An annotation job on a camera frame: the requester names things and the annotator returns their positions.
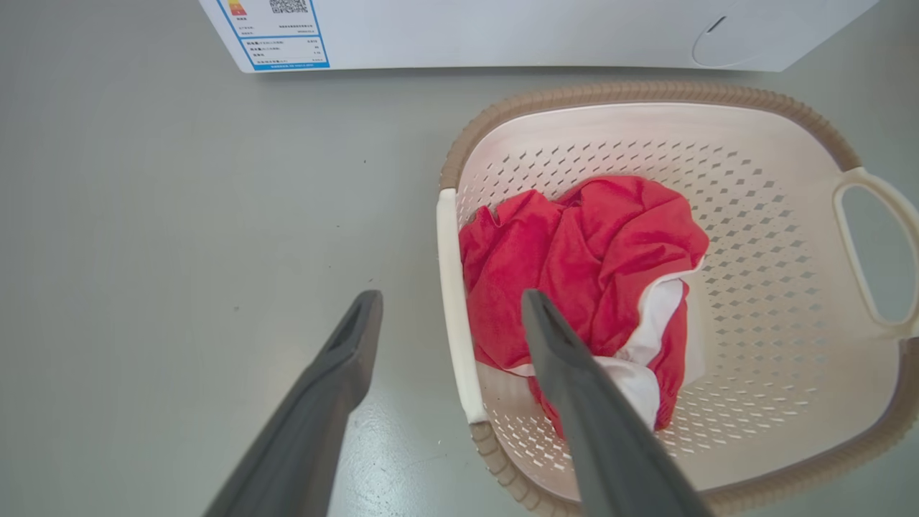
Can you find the red and white garment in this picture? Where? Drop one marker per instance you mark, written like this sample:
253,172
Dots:
574,251

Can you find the cream laundry basket brown rim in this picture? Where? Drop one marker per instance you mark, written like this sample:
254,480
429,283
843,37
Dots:
775,287

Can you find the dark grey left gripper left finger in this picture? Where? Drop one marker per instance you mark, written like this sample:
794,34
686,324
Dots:
316,416

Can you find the blue-bordered energy label sticker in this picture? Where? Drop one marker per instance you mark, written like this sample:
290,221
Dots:
283,39

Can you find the white front-load washing machine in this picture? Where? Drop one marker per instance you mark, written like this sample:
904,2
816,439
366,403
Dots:
502,36

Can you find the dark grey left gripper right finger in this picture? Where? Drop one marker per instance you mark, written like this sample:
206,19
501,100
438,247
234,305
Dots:
603,438

